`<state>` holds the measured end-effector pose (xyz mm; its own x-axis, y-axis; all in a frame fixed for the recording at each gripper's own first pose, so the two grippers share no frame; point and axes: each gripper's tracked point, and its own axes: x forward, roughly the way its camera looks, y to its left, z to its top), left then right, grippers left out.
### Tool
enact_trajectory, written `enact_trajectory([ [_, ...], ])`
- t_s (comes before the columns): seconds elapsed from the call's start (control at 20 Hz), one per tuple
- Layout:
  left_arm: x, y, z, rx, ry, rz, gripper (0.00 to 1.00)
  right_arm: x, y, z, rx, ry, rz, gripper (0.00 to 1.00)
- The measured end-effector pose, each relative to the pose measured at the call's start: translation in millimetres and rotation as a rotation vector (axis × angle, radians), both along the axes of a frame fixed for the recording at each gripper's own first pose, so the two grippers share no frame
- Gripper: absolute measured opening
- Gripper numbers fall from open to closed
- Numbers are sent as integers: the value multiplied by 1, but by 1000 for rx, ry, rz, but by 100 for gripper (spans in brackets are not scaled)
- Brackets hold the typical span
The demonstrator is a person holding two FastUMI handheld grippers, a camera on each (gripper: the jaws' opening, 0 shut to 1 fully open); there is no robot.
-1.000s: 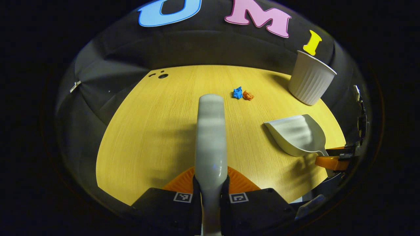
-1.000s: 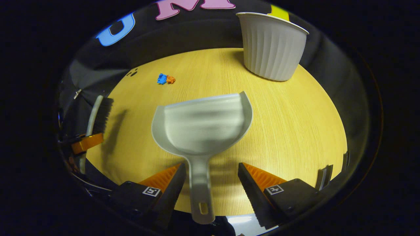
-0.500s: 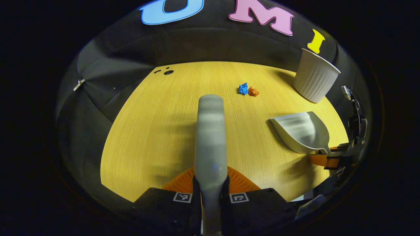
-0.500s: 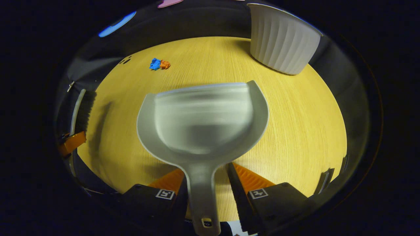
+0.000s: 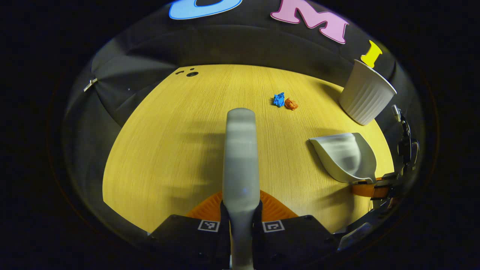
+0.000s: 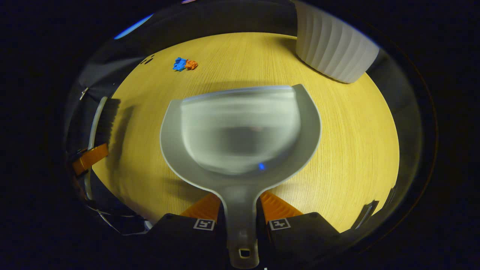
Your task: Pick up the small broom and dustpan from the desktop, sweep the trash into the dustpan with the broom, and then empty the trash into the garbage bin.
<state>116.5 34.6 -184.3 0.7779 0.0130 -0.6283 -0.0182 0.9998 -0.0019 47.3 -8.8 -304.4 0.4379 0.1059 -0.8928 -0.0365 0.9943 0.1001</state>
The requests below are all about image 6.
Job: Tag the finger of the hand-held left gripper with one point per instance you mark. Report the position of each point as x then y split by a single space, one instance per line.
92 157

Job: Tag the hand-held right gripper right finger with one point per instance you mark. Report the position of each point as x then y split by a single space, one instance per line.
300 236

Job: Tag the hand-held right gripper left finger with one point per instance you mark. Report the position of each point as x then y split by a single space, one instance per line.
180 240

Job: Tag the small white broom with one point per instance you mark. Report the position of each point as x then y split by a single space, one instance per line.
107 120

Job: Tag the white plastic dustpan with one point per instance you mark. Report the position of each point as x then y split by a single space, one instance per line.
240 131

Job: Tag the blue paper trash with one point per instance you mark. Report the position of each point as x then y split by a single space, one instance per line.
179 64

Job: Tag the orange paper trash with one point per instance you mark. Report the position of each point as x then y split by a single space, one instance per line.
191 65

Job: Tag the white ribbed garbage bin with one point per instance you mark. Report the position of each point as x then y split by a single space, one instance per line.
333 45

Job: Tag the silver metal clip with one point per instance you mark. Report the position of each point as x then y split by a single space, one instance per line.
83 93

